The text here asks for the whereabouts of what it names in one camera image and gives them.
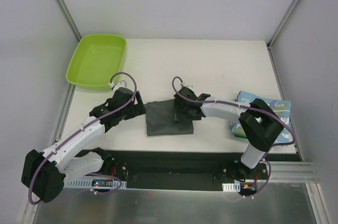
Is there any dark grey t shirt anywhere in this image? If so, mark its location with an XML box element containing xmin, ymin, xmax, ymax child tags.
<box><xmin>145</xmin><ymin>99</ymin><xmax>194</xmax><ymax>137</ymax></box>

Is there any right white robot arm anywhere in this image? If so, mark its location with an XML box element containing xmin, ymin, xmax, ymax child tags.
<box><xmin>174</xmin><ymin>87</ymin><xmax>284</xmax><ymax>179</ymax></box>

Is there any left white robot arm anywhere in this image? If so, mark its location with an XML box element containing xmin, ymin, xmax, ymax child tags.
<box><xmin>21</xmin><ymin>87</ymin><xmax>145</xmax><ymax>205</ymax></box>

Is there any lime green plastic bin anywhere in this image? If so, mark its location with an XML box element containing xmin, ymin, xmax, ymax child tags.
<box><xmin>65</xmin><ymin>34</ymin><xmax>127</xmax><ymax>91</ymax></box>

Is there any folded green t shirt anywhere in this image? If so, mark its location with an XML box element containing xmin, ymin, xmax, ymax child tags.
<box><xmin>234</xmin><ymin>134</ymin><xmax>248</xmax><ymax>139</ymax></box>

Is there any folded blue printed t shirt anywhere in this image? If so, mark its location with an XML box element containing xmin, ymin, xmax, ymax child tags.
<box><xmin>230</xmin><ymin>90</ymin><xmax>293</xmax><ymax>144</ymax></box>

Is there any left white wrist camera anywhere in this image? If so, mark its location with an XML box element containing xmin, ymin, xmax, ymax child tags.
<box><xmin>108</xmin><ymin>80</ymin><xmax>127</xmax><ymax>90</ymax></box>

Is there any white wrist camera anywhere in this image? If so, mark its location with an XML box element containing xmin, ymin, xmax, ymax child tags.
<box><xmin>108</xmin><ymin>80</ymin><xmax>127</xmax><ymax>90</ymax></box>
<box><xmin>180</xmin><ymin>83</ymin><xmax>194</xmax><ymax>90</ymax></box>

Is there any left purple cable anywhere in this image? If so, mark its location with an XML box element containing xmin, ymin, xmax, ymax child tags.
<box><xmin>27</xmin><ymin>72</ymin><xmax>138</xmax><ymax>206</ymax></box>

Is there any purple cable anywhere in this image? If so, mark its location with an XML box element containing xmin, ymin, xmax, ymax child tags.
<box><xmin>172</xmin><ymin>76</ymin><xmax>296</xmax><ymax>201</ymax></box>
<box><xmin>27</xmin><ymin>72</ymin><xmax>138</xmax><ymax>206</ymax></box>

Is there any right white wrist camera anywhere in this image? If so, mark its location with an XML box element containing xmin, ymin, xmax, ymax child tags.
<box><xmin>180</xmin><ymin>83</ymin><xmax>194</xmax><ymax>90</ymax></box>

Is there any left white cable duct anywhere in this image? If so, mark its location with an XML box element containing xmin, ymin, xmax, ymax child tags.
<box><xmin>64</xmin><ymin>178</ymin><xmax>127</xmax><ymax>190</ymax></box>

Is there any white cable duct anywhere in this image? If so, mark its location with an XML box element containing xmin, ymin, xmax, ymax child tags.
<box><xmin>222</xmin><ymin>183</ymin><xmax>241</xmax><ymax>193</ymax></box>
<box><xmin>64</xmin><ymin>178</ymin><xmax>127</xmax><ymax>190</ymax></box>

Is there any right white cable duct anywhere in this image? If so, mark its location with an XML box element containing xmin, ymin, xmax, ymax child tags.
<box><xmin>222</xmin><ymin>183</ymin><xmax>241</xmax><ymax>193</ymax></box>

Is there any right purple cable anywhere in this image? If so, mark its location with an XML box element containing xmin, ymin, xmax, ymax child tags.
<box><xmin>172</xmin><ymin>76</ymin><xmax>296</xmax><ymax>201</ymax></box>

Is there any left aluminium frame post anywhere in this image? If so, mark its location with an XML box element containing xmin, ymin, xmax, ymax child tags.
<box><xmin>55</xmin><ymin>0</ymin><xmax>82</xmax><ymax>42</ymax></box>

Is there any aluminium frame post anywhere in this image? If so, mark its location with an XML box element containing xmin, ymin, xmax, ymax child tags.
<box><xmin>55</xmin><ymin>0</ymin><xmax>82</xmax><ymax>42</ymax></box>
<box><xmin>267</xmin><ymin>0</ymin><xmax>301</xmax><ymax>50</ymax></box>

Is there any right aluminium frame post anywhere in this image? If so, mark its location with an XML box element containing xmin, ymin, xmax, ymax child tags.
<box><xmin>267</xmin><ymin>0</ymin><xmax>301</xmax><ymax>50</ymax></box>

